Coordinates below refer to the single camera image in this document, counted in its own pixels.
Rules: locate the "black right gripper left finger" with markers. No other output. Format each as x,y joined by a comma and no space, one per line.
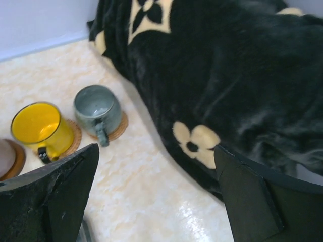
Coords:
48,203

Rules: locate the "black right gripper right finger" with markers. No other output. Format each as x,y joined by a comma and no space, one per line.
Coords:
263,205

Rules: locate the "reddish brown wooden coaster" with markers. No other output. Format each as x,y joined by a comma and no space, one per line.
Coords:
19,163

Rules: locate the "purple mug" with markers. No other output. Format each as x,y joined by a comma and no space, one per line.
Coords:
7,157

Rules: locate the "light woven round coaster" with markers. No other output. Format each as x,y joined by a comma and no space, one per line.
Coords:
73,141

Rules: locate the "yellow mug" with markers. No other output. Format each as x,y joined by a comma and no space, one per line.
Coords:
41,127

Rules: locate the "grey mug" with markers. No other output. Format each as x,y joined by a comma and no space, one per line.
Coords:
98,112

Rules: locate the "stainless steel tray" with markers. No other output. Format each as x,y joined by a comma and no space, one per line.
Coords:
84,234

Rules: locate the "black floral blanket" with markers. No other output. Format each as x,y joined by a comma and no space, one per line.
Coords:
244,74

